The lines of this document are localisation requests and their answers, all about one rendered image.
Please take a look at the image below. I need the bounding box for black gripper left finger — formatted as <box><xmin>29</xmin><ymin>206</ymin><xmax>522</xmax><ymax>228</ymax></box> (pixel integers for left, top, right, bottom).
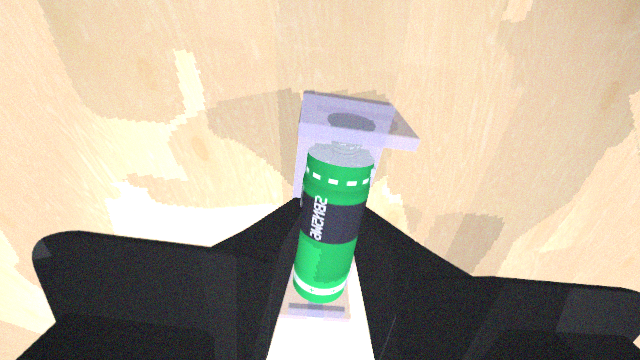
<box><xmin>31</xmin><ymin>197</ymin><xmax>302</xmax><ymax>360</ymax></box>

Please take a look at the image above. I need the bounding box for green and black battery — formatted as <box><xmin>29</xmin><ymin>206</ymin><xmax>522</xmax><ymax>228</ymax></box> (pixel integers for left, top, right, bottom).
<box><xmin>293</xmin><ymin>145</ymin><xmax>375</xmax><ymax>304</ymax></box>

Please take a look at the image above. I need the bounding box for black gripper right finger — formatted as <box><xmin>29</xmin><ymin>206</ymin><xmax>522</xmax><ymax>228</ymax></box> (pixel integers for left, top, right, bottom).
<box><xmin>354</xmin><ymin>206</ymin><xmax>640</xmax><ymax>360</ymax></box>

